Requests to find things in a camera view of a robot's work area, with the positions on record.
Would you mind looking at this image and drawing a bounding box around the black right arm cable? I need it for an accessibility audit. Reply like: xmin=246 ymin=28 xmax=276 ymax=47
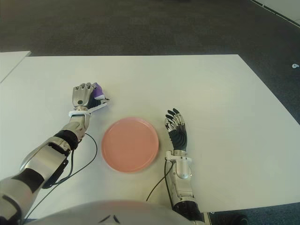
xmin=145 ymin=159 xmax=175 ymax=208

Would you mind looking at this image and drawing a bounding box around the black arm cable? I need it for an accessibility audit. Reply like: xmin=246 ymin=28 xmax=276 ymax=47
xmin=23 ymin=133 xmax=98 ymax=221
xmin=145 ymin=159 xmax=175 ymax=208

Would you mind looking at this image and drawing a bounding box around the white floor edge strip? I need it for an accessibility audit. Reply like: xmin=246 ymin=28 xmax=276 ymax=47
xmin=249 ymin=0 xmax=300 ymax=25

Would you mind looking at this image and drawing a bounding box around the black shoe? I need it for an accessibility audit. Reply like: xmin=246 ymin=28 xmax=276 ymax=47
xmin=215 ymin=212 xmax=249 ymax=225

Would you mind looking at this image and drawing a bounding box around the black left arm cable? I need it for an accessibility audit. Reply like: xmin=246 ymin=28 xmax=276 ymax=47
xmin=23 ymin=133 xmax=98 ymax=221

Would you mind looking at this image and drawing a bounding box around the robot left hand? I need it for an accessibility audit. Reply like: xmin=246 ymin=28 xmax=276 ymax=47
xmin=71 ymin=82 xmax=111 ymax=111

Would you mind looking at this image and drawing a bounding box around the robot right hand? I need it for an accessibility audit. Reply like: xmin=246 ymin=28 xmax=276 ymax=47
xmin=164 ymin=107 xmax=188 ymax=153

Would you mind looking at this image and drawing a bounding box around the pink round plate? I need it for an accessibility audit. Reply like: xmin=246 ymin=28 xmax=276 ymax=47
xmin=101 ymin=116 xmax=160 ymax=173

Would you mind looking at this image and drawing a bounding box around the white side table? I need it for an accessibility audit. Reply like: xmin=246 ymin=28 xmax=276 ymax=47
xmin=0 ymin=51 xmax=31 ymax=84

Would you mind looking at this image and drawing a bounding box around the purple tissue box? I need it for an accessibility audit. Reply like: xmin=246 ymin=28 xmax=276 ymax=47
xmin=90 ymin=82 xmax=106 ymax=113

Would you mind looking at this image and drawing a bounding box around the grey robot torso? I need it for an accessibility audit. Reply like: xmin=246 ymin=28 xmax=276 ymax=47
xmin=23 ymin=199 xmax=188 ymax=225

